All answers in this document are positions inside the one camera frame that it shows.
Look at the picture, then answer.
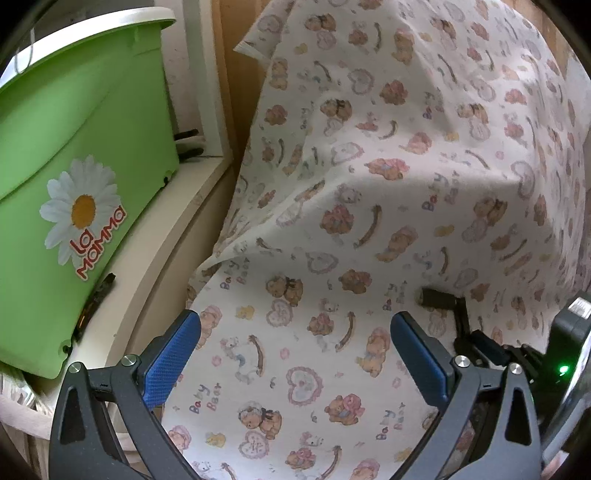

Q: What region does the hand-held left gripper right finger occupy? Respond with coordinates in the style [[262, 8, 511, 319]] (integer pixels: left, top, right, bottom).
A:
[[390, 311, 542, 480]]

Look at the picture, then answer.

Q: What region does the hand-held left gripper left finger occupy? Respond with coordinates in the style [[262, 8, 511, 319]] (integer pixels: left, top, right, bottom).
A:
[[48, 309, 202, 480]]

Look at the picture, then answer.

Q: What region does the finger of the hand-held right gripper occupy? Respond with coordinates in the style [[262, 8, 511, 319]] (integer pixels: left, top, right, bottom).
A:
[[452, 296, 511, 366]]

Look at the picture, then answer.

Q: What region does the dark cylinder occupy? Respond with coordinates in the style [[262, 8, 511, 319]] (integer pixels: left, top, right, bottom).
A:
[[417, 287, 459, 309]]

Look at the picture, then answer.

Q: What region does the green plastic bin daisy print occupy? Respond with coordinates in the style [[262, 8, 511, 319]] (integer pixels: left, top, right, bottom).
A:
[[0, 7, 182, 380]]

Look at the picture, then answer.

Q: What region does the bear printed blanket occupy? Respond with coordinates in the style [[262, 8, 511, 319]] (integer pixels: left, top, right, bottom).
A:
[[164, 0, 591, 480]]

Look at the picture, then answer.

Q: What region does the wooden board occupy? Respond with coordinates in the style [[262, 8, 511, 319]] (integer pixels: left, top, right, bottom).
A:
[[217, 0, 279, 168]]

